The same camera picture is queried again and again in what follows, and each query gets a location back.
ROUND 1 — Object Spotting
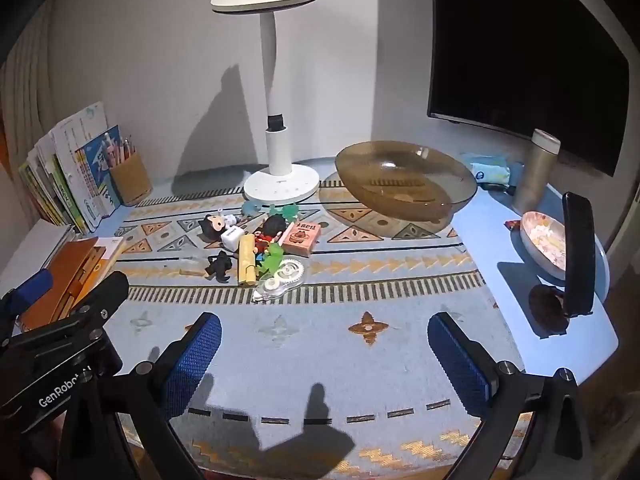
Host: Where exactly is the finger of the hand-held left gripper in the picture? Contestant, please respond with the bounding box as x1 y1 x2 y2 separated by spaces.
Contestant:
0 269 53 333
7 271 130 356

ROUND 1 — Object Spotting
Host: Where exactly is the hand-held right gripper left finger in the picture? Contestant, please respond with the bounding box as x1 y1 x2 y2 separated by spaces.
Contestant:
57 311 223 480

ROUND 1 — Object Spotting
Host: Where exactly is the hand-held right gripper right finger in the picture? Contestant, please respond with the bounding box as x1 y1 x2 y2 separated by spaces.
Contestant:
427 311 593 480

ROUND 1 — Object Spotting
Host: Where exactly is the black-haired white figurine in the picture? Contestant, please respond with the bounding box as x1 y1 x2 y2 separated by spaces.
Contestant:
199 213 241 242

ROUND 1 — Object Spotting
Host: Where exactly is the black-haired red figurine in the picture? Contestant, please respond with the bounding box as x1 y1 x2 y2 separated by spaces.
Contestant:
254 213 286 253

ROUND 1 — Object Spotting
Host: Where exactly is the pink eraser box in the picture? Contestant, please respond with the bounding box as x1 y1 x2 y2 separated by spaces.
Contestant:
280 221 322 256

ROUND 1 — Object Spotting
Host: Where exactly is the amber ribbed glass bowl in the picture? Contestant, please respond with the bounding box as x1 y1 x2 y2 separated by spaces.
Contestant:
334 141 478 223

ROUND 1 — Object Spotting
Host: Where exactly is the brown notebook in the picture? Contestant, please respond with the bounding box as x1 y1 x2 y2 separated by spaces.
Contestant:
20 238 101 331

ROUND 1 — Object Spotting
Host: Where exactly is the white book with orange edge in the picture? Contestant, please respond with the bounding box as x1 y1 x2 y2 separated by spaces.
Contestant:
75 236 126 306

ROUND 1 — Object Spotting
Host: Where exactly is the black toy figure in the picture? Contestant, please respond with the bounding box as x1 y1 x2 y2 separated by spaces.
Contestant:
206 250 235 285

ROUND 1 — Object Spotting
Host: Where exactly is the yellow rectangular bar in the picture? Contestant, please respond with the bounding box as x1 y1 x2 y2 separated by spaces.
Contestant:
238 235 257 287

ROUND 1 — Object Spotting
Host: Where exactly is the row of books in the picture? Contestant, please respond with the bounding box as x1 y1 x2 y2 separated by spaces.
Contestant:
19 101 123 235

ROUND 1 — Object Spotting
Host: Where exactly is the clear correction tape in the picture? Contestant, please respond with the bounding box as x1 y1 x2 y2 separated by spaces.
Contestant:
252 259 305 302

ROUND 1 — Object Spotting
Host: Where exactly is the wooden pen holder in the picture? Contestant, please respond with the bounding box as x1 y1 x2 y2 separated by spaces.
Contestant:
109 152 153 207

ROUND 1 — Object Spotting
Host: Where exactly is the patterned blue mat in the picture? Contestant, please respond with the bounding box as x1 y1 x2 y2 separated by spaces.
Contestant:
102 157 526 480

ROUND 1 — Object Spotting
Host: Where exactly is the bundle of pencils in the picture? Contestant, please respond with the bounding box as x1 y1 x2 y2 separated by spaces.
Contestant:
112 135 138 166

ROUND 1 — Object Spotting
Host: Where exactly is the pink shell dish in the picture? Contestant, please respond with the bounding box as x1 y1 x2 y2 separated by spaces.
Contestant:
520 211 568 281

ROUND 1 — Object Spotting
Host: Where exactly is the black glasses case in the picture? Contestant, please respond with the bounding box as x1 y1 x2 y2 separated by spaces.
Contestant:
562 191 597 317

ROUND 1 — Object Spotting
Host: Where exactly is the blue tissue pack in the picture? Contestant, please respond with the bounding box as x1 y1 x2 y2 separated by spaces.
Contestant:
460 154 511 188

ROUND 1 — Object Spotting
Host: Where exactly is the beige thermos bottle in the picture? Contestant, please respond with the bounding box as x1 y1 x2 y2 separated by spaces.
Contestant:
514 129 561 213

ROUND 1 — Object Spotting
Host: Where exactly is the white desk lamp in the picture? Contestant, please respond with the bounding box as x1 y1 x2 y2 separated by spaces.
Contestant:
210 0 321 207

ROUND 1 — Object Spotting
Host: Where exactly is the black monitor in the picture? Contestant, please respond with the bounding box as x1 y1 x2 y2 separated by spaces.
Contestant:
427 0 630 177

